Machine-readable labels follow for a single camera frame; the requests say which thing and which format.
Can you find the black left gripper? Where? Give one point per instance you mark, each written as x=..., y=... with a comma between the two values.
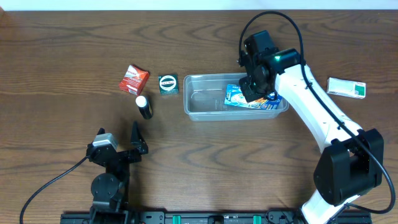
x=138, y=142

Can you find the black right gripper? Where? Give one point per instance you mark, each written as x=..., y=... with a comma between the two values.
x=250, y=90

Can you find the blue Koolfever box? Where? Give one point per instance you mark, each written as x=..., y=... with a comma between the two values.
x=234, y=97

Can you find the white green Panadol box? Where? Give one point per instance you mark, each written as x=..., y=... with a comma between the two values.
x=346, y=88

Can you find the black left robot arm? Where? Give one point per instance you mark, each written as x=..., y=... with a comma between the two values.
x=110, y=189

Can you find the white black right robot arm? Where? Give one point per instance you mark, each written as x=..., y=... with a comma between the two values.
x=351, y=158

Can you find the clear plastic container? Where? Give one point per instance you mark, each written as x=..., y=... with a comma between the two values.
x=203, y=97

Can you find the dark bottle white cap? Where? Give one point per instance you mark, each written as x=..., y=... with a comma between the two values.
x=144, y=107

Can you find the red Panadol box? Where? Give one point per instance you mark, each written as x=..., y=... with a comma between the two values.
x=134, y=80

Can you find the green Zam-Buk box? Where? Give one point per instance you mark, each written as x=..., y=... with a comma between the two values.
x=168, y=84

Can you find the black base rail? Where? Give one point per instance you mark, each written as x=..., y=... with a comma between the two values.
x=157, y=217

